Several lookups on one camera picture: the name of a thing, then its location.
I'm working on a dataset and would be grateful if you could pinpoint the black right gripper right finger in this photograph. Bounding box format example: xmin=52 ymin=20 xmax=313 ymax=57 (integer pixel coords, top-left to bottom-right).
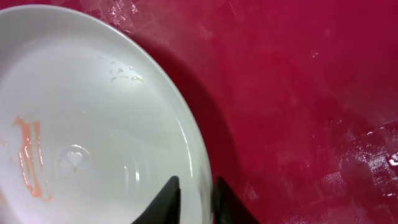
xmin=213 ymin=177 xmax=259 ymax=224

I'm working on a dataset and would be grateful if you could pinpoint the white plate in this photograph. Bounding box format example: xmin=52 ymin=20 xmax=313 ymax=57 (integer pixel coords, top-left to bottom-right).
xmin=1 ymin=5 xmax=213 ymax=223

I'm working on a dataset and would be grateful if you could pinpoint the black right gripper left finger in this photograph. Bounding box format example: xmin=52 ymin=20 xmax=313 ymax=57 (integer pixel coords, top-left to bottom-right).
xmin=132 ymin=176 xmax=181 ymax=224

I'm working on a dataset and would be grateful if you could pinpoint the red serving tray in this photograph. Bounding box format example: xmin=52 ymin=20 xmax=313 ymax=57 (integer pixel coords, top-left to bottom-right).
xmin=1 ymin=1 xmax=397 ymax=223

